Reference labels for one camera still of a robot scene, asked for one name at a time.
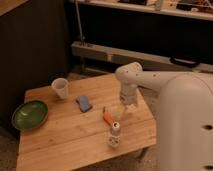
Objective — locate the white pepper shaker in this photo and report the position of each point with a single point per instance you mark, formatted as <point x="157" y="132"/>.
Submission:
<point x="114" y="135"/>

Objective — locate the white paper cup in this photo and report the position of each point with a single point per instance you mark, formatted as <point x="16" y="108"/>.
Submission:
<point x="61" y="87"/>

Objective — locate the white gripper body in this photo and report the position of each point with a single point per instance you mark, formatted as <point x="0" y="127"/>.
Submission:
<point x="128" y="95"/>

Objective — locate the metal pole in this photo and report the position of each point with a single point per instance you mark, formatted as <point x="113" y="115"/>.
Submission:
<point x="79" y="23"/>

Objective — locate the green bowl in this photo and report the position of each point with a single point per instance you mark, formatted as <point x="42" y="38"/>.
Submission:
<point x="30" y="115"/>

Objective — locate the metal shelf rail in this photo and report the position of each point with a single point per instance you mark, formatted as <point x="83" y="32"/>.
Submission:
<point x="121" y="56"/>

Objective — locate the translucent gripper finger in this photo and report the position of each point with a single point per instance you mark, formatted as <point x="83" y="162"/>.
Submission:
<point x="132" y="109"/>
<point x="120" y="111"/>

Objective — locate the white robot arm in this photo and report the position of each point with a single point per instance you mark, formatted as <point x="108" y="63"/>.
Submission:
<point x="184" y="114"/>

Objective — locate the wooden table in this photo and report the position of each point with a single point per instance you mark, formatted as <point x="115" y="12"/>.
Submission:
<point x="71" y="139"/>

